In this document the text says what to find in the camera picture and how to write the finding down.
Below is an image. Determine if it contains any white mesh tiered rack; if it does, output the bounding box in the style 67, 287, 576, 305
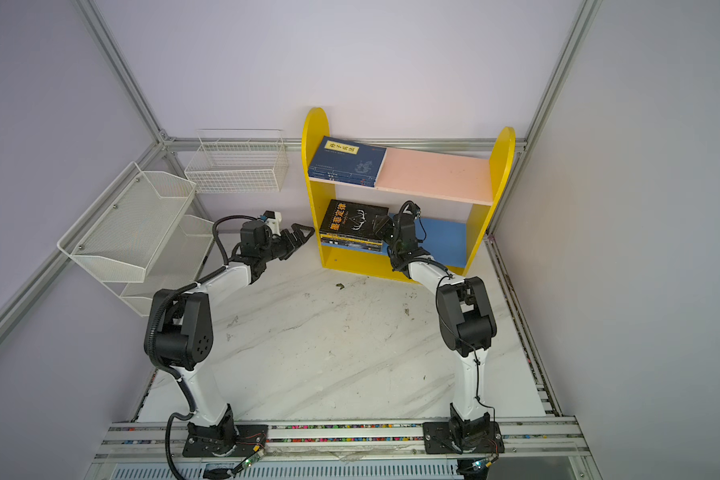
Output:
57, 163, 212, 317

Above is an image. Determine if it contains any yellow children's book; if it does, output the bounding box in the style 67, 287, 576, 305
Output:
320, 236, 383, 252

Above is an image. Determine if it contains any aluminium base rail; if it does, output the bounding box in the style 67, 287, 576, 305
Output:
85, 417, 601, 479

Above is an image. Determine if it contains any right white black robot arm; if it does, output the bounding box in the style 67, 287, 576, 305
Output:
373, 201, 503, 454

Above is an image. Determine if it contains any navy blue book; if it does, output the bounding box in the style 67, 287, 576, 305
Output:
308, 136, 387, 188

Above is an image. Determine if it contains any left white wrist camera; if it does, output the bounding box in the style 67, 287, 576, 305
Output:
261, 210, 282, 235

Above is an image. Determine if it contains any black antler cover book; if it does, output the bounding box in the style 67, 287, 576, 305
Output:
319, 199, 389, 243

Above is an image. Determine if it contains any yellow pink blue bookshelf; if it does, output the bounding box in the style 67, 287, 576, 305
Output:
304, 127, 517, 276

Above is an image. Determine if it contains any left black corrugated cable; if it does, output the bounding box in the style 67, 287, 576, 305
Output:
142, 214, 259, 480

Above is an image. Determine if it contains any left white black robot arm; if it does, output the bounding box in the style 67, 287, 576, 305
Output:
143, 211, 315, 456

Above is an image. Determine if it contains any white wire basket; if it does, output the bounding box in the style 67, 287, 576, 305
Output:
184, 129, 289, 194

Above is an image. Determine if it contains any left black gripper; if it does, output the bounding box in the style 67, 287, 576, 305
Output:
260, 222, 314, 262

